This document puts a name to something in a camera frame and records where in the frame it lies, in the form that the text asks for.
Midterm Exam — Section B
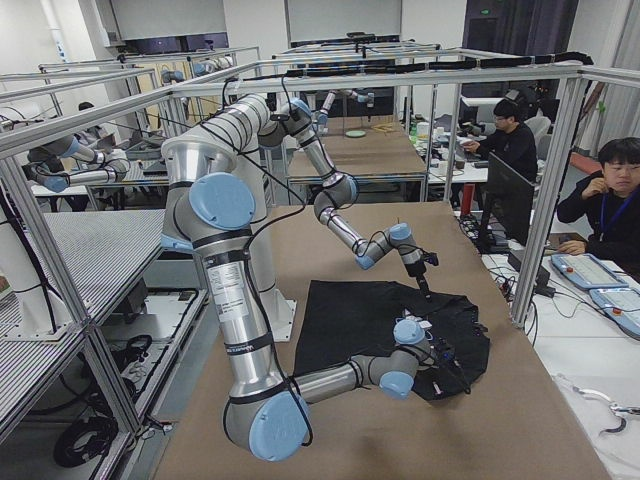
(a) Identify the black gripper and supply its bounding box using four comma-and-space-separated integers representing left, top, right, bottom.
404, 252, 439, 301
430, 337, 471, 395

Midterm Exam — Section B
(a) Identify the dark garment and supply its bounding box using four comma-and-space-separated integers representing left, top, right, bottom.
294, 280, 490, 401

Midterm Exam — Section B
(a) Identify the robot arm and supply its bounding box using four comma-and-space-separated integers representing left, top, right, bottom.
190, 96, 470, 407
162, 133, 445, 461

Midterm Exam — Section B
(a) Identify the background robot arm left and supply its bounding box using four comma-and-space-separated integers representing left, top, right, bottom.
23, 135, 130, 193

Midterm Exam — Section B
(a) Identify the black computer monitor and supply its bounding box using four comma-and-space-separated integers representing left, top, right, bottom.
476, 153, 535, 254

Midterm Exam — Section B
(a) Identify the far blue teach pendant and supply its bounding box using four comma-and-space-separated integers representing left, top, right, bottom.
551, 253, 628, 290

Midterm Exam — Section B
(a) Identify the blue teach pendant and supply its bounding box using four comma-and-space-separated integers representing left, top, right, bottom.
589, 287, 640, 340
551, 253, 628, 290

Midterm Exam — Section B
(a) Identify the far seated man in black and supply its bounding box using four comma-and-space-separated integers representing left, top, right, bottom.
462, 99, 537, 182

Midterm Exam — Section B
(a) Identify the seated man in black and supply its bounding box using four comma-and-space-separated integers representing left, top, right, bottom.
556, 137, 639, 278
462, 99, 537, 182

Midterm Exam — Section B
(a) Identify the near blue teach pendant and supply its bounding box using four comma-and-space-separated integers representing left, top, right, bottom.
589, 287, 640, 340

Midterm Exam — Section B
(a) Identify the near seated man in black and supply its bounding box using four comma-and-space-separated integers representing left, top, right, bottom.
556, 137, 639, 278

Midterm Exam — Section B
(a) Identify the striped metal side table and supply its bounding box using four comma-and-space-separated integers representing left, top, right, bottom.
1, 209, 164, 416

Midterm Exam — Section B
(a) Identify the aluminium frame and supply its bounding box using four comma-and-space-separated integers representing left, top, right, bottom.
1, 49, 639, 437

